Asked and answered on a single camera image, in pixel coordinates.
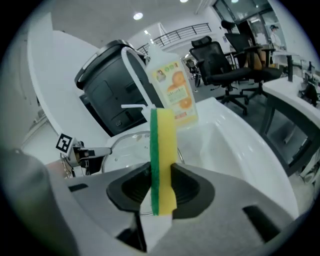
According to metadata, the black office chair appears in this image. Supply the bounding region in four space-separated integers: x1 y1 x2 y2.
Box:
189 35 252 116
221 19 283 101

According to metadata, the yellow dish soap pump bottle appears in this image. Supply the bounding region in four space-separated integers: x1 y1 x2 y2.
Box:
144 38 200 131

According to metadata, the white desk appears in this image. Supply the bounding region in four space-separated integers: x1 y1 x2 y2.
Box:
259 74 320 181

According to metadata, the black round appliance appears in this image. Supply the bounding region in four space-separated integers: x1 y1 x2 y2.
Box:
74 39 163 138

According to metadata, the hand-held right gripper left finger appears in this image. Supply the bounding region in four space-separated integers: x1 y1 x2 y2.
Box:
65 161 152 256

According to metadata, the person's left forearm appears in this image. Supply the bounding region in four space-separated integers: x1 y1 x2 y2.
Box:
46 159 73 180

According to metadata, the black device on desk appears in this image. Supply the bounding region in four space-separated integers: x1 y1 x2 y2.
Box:
298 82 320 106

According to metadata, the beaded bracelet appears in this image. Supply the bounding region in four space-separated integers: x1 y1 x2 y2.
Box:
62 158 71 179

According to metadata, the white counter ledge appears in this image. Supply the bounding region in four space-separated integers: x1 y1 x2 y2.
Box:
26 12 113 151

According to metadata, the green yellow sponge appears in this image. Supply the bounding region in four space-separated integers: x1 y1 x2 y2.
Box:
149 107 179 217

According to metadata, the white sink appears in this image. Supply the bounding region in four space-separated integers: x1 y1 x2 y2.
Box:
104 96 300 221

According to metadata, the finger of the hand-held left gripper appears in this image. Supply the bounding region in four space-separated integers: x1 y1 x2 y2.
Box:
86 147 113 158

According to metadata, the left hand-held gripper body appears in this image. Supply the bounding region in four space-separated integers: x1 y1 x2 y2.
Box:
54 133 104 176

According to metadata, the black desk clamp post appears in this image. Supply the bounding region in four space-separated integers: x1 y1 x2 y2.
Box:
286 54 295 82

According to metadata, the white faucet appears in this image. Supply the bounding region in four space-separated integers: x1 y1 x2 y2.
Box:
120 46 157 118

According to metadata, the glass pot lid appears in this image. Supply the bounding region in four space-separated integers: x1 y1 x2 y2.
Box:
100 130 186 216

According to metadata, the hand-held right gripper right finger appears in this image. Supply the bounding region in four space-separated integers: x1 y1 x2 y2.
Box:
154 163 293 256

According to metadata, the black metal railing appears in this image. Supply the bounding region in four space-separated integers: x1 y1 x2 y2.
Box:
136 22 213 55

